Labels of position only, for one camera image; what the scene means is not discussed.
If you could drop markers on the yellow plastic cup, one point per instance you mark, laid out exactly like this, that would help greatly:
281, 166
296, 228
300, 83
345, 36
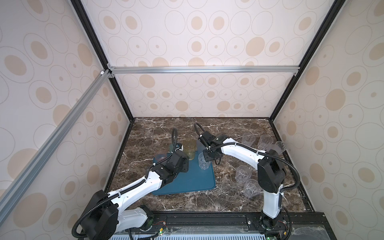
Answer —
190, 147

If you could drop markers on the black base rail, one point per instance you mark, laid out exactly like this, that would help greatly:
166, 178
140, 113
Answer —
232, 226

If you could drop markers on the black frame post right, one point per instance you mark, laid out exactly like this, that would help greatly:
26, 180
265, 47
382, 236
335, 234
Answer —
313, 47

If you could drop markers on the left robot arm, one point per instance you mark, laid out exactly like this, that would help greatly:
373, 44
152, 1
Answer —
108, 213

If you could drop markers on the blue textured plastic cup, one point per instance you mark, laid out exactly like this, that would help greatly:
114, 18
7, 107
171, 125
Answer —
200, 147

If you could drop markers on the clear faceted cup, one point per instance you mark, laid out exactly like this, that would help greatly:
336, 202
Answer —
248, 139
203, 163

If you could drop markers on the frosted white plastic cup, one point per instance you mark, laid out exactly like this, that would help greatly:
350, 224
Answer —
273, 148

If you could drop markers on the clear cup behind gripper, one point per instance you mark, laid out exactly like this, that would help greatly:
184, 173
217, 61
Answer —
264, 142

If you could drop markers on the black frame post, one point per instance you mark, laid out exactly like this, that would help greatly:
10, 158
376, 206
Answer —
94, 39
313, 47

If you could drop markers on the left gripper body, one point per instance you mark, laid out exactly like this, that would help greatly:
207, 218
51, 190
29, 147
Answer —
184, 167

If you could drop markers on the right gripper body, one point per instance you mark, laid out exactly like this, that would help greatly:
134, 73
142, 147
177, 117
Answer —
209, 156

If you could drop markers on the black frame post left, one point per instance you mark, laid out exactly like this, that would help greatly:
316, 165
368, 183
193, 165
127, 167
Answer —
94, 39

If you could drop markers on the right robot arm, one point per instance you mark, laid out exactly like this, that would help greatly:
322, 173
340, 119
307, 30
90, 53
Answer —
275, 175

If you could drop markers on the pink plastic cup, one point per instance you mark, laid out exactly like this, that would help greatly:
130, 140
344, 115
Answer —
159, 158

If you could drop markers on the horizontal aluminium rail back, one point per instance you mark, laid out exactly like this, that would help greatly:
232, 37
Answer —
205, 70

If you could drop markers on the teal plastic tray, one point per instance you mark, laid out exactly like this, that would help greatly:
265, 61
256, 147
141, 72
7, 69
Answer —
194, 180

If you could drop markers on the clear faceted cup back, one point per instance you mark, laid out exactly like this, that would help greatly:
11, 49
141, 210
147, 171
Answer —
248, 139

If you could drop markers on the diagonal aluminium rail left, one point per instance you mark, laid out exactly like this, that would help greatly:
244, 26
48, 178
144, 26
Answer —
20, 185

